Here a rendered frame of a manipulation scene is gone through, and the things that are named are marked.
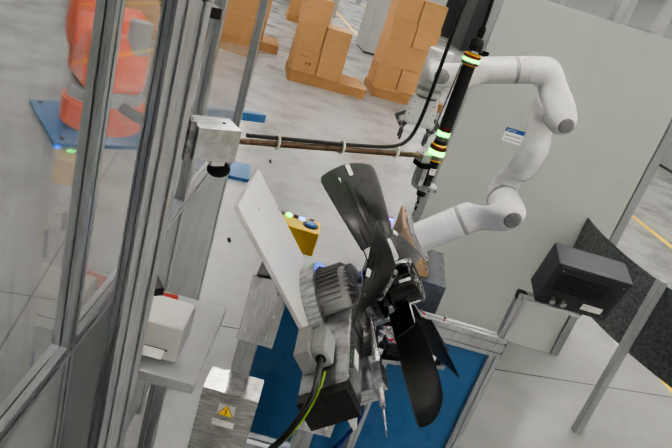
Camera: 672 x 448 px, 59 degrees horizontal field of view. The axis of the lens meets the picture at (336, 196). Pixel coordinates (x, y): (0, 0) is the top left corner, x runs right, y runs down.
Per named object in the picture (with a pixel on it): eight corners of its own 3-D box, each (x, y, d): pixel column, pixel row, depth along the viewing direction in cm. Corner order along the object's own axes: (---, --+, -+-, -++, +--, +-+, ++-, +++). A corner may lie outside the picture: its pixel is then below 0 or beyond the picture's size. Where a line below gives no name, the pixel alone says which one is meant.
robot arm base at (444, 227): (404, 208, 239) (447, 190, 235) (423, 245, 246) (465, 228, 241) (407, 231, 222) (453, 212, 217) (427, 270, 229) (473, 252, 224)
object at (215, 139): (185, 163, 116) (193, 123, 113) (174, 149, 121) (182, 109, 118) (233, 166, 122) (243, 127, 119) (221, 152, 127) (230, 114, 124)
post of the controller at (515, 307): (498, 337, 215) (519, 292, 208) (496, 333, 218) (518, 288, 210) (506, 340, 215) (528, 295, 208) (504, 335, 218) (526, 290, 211)
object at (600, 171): (378, 305, 379) (513, -56, 297) (378, 301, 384) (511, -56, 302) (558, 356, 385) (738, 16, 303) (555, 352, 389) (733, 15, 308)
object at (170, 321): (107, 354, 152) (113, 319, 148) (131, 319, 167) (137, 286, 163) (171, 372, 153) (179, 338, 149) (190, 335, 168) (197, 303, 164)
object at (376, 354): (368, 317, 157) (384, 440, 129) (365, 312, 156) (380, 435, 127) (376, 315, 156) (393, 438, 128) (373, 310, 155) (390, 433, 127)
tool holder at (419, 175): (415, 193, 153) (428, 158, 150) (400, 181, 158) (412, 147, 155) (441, 194, 158) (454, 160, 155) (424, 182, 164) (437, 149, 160)
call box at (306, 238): (265, 247, 203) (273, 220, 200) (270, 235, 213) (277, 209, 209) (310, 260, 204) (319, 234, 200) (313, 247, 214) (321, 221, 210)
